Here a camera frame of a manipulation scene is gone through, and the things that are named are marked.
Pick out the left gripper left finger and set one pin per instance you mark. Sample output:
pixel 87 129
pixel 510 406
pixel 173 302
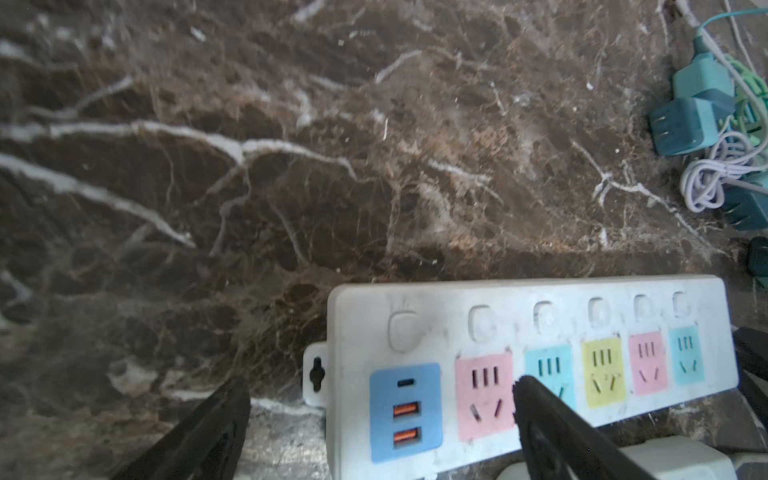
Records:
pixel 206 444

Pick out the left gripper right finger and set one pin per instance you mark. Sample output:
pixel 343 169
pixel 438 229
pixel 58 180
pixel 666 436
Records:
pixel 558 444

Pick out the white blue power strip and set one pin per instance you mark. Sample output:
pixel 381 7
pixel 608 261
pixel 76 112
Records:
pixel 674 457

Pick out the white multicolour power strip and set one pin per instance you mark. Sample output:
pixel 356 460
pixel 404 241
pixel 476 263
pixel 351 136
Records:
pixel 416 378

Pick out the teal charger plug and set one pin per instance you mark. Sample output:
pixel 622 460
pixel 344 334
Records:
pixel 690 124

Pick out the teal charger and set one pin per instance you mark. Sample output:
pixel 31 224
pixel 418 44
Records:
pixel 704 77
pixel 744 209

